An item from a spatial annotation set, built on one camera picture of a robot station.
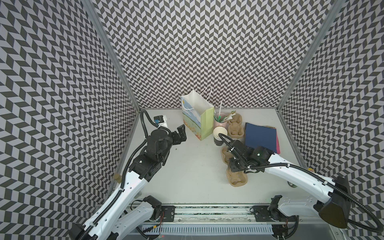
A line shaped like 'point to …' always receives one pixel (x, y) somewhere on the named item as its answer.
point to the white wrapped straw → (220, 109)
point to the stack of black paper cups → (217, 139)
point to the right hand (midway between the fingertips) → (234, 169)
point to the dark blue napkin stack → (256, 135)
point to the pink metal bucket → (225, 124)
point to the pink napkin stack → (277, 143)
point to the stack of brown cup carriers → (235, 129)
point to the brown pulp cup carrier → (238, 179)
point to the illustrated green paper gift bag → (198, 114)
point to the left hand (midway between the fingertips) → (176, 128)
